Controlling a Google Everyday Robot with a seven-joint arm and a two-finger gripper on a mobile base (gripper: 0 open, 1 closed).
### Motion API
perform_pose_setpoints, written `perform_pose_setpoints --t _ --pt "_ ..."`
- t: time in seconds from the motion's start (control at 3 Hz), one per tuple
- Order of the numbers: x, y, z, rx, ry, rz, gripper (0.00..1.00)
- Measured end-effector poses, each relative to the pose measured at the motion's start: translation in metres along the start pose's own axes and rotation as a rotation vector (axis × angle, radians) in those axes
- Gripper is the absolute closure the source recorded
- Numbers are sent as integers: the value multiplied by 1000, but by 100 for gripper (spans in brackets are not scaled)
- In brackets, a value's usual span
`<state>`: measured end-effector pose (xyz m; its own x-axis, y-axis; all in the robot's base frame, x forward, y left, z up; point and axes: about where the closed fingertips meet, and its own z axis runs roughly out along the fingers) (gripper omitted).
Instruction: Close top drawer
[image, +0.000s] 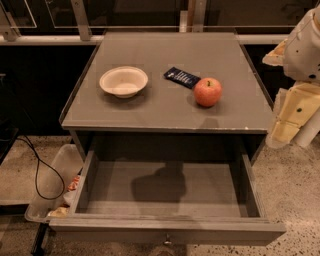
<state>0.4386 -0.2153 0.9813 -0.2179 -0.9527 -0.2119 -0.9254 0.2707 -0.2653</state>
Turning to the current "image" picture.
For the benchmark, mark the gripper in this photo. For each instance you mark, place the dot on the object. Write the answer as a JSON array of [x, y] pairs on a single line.
[[302, 56]]

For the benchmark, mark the grey top drawer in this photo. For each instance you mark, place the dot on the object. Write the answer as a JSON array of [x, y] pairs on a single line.
[[168, 203]]

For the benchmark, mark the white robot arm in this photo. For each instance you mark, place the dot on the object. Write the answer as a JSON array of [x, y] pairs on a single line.
[[308, 28]]

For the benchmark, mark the grey drawer cabinet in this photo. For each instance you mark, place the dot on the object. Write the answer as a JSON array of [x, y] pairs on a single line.
[[164, 106]]

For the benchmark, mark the white pole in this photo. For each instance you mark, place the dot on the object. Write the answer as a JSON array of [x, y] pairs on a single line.
[[309, 131]]

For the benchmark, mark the red apple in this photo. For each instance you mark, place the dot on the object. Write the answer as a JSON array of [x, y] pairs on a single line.
[[207, 92]]

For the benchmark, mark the dark blue snack packet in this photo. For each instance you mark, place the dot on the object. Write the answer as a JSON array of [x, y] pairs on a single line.
[[181, 77]]

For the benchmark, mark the white paper bowl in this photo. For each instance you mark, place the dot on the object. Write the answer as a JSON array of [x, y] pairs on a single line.
[[123, 82]]

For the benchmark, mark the clear plastic bin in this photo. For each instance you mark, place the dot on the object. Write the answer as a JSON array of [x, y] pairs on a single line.
[[52, 183]]

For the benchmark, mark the metal railing frame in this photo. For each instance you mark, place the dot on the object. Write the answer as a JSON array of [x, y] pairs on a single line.
[[87, 19]]

